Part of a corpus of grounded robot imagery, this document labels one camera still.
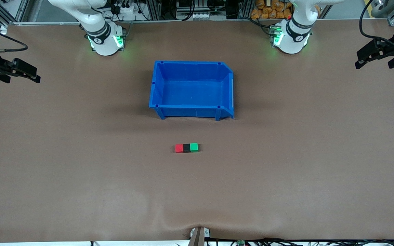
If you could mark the small red cube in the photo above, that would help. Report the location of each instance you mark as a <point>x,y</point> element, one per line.
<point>179,148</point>

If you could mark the small black cube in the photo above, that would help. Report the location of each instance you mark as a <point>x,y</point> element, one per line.
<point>186,148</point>

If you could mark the small green cube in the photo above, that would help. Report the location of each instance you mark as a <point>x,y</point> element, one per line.
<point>194,147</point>

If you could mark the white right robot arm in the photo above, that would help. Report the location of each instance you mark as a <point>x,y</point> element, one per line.
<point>97,34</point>

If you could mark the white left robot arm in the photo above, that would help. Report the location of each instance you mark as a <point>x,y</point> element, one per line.
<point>292,37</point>

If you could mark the grey curved tube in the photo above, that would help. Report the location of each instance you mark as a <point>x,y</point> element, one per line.
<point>376,12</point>

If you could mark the orange packaged goods pile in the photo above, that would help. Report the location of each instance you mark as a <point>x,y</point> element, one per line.
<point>268,12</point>

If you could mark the white power strip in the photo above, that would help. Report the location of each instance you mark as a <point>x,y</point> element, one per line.
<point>128,10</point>

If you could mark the table cover mat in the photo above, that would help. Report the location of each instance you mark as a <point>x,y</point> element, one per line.
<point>115,188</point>

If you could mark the blue plastic storage bin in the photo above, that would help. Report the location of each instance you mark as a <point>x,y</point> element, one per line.
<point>190,92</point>

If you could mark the white terminal block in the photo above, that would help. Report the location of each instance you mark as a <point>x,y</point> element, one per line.
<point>207,15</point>

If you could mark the small green circuit board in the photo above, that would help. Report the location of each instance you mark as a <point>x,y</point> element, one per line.
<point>241,242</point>

